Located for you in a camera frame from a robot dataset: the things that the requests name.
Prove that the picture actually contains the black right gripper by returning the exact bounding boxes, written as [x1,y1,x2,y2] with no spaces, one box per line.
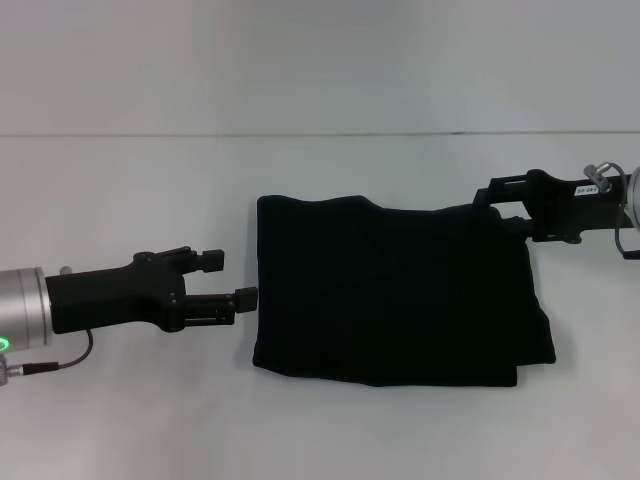
[471,168,632,245]

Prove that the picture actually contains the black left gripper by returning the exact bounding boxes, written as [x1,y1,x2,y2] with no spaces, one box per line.
[44,245,260,335]

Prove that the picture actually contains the black shirt with FREE print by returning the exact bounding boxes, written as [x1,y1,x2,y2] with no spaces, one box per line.
[251,194,557,389]

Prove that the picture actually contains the dark red cable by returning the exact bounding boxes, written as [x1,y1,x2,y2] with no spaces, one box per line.
[8,329,96,375]
[604,162,640,262]

